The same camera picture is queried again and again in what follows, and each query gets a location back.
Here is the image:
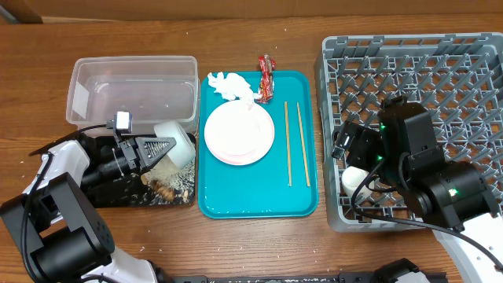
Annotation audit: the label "teal plastic tray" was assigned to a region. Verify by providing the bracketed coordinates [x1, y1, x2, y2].
[197, 71, 319, 219]

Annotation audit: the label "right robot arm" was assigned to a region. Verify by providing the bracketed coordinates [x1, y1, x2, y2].
[332, 97, 502, 282]

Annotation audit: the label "brown food scraps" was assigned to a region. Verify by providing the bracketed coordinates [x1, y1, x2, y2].
[141, 175, 192, 204]

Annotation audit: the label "wooden chopstick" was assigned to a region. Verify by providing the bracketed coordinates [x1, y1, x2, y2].
[284, 101, 292, 187]
[296, 102, 310, 187]

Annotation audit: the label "large pink plate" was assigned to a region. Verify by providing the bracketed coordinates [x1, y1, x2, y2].
[204, 100, 275, 166]

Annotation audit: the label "clear plastic bin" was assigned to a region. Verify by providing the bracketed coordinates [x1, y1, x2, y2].
[66, 55, 200, 134]

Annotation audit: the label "white napkin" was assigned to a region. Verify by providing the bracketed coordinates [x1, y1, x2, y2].
[207, 72, 262, 105]

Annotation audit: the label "white cup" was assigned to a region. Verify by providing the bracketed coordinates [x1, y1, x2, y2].
[341, 167, 375, 200]

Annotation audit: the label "white bowl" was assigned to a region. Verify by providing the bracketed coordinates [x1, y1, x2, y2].
[154, 120, 196, 169]

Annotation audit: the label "grey dishwasher rack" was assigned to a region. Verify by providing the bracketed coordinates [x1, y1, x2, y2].
[315, 33, 502, 233]

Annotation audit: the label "pile of rice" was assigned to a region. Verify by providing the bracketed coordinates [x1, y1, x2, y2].
[146, 160, 196, 202]

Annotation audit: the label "red snack wrapper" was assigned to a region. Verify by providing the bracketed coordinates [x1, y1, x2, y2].
[256, 54, 276, 104]

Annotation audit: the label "black food waste tray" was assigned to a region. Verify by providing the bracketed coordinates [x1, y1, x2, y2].
[78, 134, 196, 208]

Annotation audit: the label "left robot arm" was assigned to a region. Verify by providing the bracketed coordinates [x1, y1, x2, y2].
[1, 140, 174, 283]

